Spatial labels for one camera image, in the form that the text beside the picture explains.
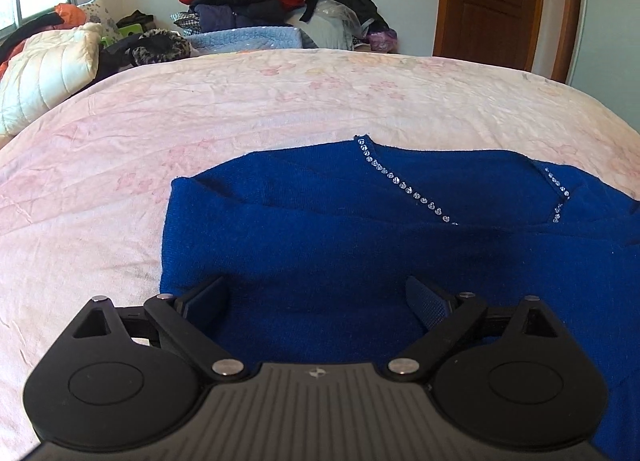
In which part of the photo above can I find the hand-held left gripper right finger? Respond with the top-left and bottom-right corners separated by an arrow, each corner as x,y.
387,275 -> 557,383

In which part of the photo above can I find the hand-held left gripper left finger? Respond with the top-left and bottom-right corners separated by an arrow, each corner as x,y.
74,275 -> 247,383

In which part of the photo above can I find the blue rhinestone sweater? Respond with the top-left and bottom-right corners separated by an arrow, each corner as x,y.
160,136 -> 640,461

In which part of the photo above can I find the black clothes heap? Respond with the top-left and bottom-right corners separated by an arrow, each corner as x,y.
0,14 -> 66,63

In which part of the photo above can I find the bed with pink sheet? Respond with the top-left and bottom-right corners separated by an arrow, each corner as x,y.
0,46 -> 640,461

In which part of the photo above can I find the leopard print cloth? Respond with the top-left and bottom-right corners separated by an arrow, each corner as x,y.
131,28 -> 193,67

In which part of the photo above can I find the purple bag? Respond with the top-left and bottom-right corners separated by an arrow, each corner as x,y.
366,28 -> 399,54

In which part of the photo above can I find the light blue quilted blanket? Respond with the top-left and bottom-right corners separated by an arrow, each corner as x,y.
187,26 -> 319,57

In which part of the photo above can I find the green plastic stool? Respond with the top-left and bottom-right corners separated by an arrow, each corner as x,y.
100,24 -> 142,47

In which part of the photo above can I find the navy jacket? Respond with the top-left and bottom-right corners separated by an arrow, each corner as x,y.
192,4 -> 296,35

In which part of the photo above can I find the clear plastic bag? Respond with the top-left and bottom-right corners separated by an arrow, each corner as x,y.
304,0 -> 364,50

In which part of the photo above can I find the brown wooden door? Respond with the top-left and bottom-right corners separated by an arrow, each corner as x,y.
432,0 -> 549,75

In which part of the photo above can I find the black bag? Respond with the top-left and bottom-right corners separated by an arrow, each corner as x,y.
335,0 -> 391,35

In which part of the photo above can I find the floral pillow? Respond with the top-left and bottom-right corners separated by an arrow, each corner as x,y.
77,0 -> 121,40

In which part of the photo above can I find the orange cloth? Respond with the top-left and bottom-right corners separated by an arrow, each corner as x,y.
52,3 -> 89,30

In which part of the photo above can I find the white wardrobe with flower stickers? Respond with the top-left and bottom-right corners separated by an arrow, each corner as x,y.
567,0 -> 640,136

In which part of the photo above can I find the window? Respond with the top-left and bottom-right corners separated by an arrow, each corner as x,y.
0,0 -> 76,33

